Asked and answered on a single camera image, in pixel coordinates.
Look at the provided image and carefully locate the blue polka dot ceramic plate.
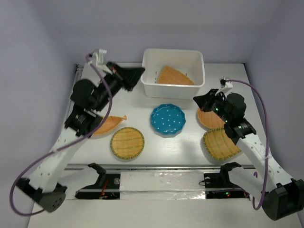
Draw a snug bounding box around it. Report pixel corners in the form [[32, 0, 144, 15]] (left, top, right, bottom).
[[150, 104, 186, 135]]

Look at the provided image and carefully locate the white plastic bin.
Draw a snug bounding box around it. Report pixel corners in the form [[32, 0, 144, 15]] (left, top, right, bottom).
[[141, 48, 206, 99]]

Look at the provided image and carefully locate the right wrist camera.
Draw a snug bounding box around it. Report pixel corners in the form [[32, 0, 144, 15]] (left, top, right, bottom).
[[219, 77, 233, 94]]

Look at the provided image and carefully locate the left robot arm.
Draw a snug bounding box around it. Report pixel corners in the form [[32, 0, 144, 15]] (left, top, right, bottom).
[[14, 62, 145, 213]]

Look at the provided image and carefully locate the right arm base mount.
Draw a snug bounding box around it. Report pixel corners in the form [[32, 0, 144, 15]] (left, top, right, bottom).
[[199, 162, 250, 199]]

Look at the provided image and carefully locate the round orange woven plate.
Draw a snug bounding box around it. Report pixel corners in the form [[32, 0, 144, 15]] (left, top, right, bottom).
[[197, 108, 225, 129]]

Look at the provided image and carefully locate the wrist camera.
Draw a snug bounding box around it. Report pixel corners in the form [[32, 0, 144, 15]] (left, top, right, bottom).
[[91, 49, 107, 67], [219, 77, 233, 94]]

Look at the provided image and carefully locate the aluminium side rail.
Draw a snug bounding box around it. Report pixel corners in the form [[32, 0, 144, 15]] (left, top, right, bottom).
[[49, 63, 84, 170]]

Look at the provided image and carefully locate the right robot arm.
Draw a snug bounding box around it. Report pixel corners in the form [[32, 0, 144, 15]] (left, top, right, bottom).
[[193, 89, 304, 220]]

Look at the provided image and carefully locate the yellow fan-shaped bamboo plate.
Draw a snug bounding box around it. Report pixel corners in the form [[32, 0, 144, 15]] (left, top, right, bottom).
[[202, 127, 241, 161]]

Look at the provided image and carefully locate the round green-rimmed bamboo plate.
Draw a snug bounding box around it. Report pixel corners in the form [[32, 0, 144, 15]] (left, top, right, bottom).
[[110, 127, 145, 160]]

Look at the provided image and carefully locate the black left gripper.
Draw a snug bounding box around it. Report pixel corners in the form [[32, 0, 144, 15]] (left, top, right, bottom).
[[95, 61, 146, 111]]

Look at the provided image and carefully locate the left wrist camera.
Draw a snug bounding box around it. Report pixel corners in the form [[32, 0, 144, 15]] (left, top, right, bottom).
[[91, 49, 107, 67]]

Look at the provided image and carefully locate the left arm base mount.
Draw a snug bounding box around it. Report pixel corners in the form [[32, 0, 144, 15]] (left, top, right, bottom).
[[75, 163, 121, 200]]

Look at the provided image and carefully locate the orange fish-shaped woven plate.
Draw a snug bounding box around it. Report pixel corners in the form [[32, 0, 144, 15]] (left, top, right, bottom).
[[93, 115, 127, 136]]

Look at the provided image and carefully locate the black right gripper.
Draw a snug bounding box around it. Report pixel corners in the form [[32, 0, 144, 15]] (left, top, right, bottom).
[[193, 88, 231, 123]]

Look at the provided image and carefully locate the orange fan-shaped woven plate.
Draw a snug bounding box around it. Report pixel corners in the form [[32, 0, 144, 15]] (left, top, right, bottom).
[[157, 66, 194, 86]]

